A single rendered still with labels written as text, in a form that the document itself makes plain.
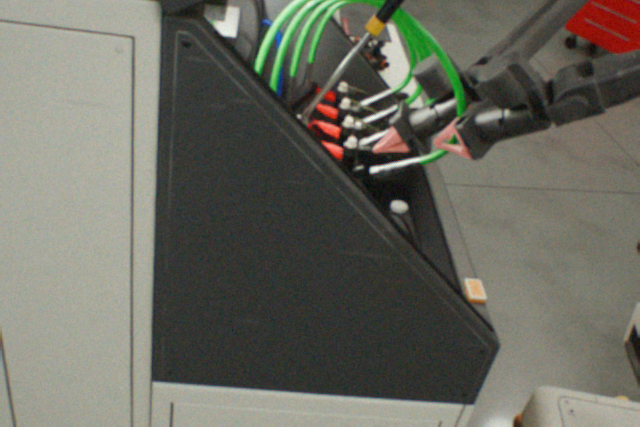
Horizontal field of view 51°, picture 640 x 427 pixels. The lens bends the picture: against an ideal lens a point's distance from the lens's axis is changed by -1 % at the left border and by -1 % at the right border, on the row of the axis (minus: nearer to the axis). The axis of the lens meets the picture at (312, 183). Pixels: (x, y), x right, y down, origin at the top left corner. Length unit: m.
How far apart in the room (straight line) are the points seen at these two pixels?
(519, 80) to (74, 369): 0.85
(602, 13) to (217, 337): 4.77
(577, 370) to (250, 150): 1.99
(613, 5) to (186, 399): 4.74
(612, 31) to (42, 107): 4.93
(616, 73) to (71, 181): 0.76
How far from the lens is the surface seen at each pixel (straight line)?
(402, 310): 1.09
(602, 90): 1.02
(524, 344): 2.68
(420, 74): 1.20
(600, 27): 5.57
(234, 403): 1.25
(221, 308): 1.08
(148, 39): 0.84
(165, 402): 1.26
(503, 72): 1.00
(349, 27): 2.22
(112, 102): 0.89
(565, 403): 2.15
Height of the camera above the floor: 1.75
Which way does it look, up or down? 34 degrees down
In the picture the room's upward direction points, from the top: 11 degrees clockwise
